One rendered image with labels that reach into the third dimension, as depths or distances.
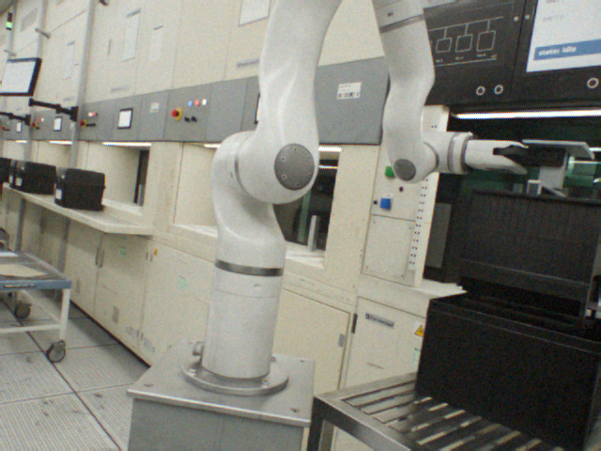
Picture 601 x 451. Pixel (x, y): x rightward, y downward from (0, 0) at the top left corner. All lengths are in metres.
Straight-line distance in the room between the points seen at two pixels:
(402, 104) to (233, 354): 0.56
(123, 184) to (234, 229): 3.35
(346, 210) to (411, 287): 0.35
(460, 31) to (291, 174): 0.89
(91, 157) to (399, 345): 3.06
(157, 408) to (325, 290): 0.99
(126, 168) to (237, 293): 3.38
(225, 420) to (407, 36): 0.74
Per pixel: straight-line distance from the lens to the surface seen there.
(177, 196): 2.63
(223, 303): 0.80
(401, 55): 1.00
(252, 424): 0.77
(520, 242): 0.88
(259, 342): 0.82
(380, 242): 1.52
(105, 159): 4.06
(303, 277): 1.75
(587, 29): 1.35
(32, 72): 3.85
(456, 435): 0.82
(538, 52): 1.38
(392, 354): 1.51
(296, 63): 0.82
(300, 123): 0.77
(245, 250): 0.78
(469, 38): 1.48
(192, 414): 0.78
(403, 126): 0.96
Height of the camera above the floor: 1.08
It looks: 4 degrees down
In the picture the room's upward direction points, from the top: 8 degrees clockwise
